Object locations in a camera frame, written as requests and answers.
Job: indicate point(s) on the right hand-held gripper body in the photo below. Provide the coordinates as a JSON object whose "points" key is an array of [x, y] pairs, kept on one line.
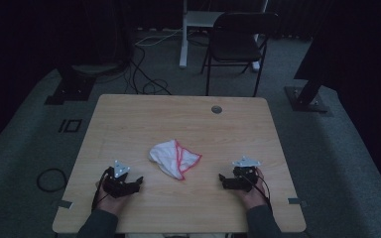
{"points": [[243, 177]]}

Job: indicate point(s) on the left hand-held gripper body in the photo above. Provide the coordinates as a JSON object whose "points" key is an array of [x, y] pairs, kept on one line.
{"points": [[119, 185]]}

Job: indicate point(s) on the white cloth with red edge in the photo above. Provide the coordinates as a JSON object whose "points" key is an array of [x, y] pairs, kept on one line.
{"points": [[167, 158]]}

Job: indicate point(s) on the person's left hand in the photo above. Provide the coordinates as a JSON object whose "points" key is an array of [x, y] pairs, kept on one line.
{"points": [[110, 203]]}

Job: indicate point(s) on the person's right hand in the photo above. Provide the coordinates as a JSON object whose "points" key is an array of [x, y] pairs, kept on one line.
{"points": [[254, 196]]}

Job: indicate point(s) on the grey tape strip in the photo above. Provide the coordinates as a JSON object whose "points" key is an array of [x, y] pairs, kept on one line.
{"points": [[64, 204], [297, 201]]}

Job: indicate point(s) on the black slanted stand with base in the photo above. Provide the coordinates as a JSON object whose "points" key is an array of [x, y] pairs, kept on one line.
{"points": [[309, 89]]}

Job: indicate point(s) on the black folding chair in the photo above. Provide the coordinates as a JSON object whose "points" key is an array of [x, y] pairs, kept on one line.
{"points": [[236, 43]]}

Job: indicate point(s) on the black stand with base plate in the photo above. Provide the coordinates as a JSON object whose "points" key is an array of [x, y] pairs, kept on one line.
{"points": [[74, 84]]}

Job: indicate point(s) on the white desk frame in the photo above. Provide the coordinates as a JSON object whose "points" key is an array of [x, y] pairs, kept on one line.
{"points": [[184, 39]]}

